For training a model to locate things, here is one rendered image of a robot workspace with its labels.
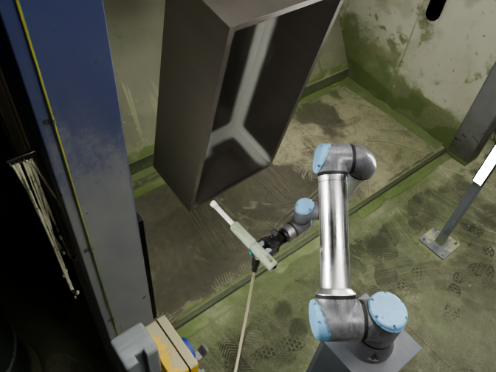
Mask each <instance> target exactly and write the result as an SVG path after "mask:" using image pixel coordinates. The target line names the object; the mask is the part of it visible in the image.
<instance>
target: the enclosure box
mask: <svg viewBox="0 0 496 372"><path fill-rule="evenodd" d="M343 1H344V0H165V16H164V26H163V36H162V55H161V65H160V76H159V94H158V105H157V115H156V134H155V144H154V163H153V167H154V168H155V169H156V171H157V172H158V173H159V175H160V176H161V177H162V178H163V179H164V181H165V182H166V183H167V185H168V186H169V187H170V189H171V190H172V191H173V192H174V193H175V194H176V196H177V197H178V199H179V200H180V201H181V203H183V205H184V206H185V207H186V208H187V210H188V211H189V212H191V211H192V210H195V209H196V208H197V207H200V206H201V205H203V204H205V203H206V202H208V201H210V200H211V199H214V198H215V197H217V196H219V195H221V194H222V193H224V192H226V191H227V190H229V189H230V188H232V187H235V186H236V185H238V184H240V183H241V182H243V181H245V180H246V179H248V178H250V177H251V176H254V175H255V174H257V173H259V172H260V171H262V170H264V169H265V168H268V167H269V166H270V165H271V164H272V162H273V160H274V158H275V155H276V153H277V151H278V149H279V146H280V144H281V142H282V139H283V137H284V135H285V133H286V130H287V128H288V126H289V124H290V121H291V119H292V117H293V114H294V112H295V110H296V108H297V105H298V103H299V101H300V99H301V96H302V94H303V92H304V89H305V87H306V85H307V83H308V81H309V78H310V76H311V74H312V71H313V69H314V67H315V64H316V62H317V60H318V58H319V56H320V53H321V51H322V49H323V46H324V44H325V42H326V39H327V37H328V35H329V33H330V31H331V28H332V26H333V24H334V21H335V19H336V17H337V14H338V12H339V11H340V8H341V6H342V3H343Z"/></svg>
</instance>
